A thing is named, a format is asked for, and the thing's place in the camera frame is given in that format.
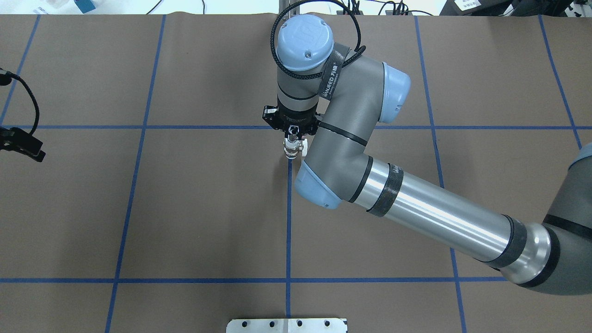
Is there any white pedestal base plate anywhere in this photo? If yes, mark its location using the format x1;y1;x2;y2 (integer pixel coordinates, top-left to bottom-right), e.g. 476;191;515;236
226;318;349;333

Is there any aluminium frame post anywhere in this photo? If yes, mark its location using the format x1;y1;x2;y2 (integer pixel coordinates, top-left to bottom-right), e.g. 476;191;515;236
278;0;300;21

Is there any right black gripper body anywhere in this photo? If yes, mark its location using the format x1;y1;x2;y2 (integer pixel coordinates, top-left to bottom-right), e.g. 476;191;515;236
278;107;320;139

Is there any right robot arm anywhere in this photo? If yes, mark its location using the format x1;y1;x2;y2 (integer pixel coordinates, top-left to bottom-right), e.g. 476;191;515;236
265;14;591;296

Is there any teal box on bench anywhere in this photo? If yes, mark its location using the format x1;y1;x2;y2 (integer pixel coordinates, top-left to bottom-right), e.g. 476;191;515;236
74;0;97;13

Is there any brown paper table cover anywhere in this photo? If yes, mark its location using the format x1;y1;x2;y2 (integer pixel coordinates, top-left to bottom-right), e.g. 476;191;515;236
1;12;591;333

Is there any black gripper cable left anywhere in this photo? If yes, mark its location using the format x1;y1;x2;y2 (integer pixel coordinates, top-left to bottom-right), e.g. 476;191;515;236
0;68;41;136

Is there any white PPR valve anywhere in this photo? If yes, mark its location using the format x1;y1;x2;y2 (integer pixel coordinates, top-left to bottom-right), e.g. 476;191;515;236
284;138;308;160

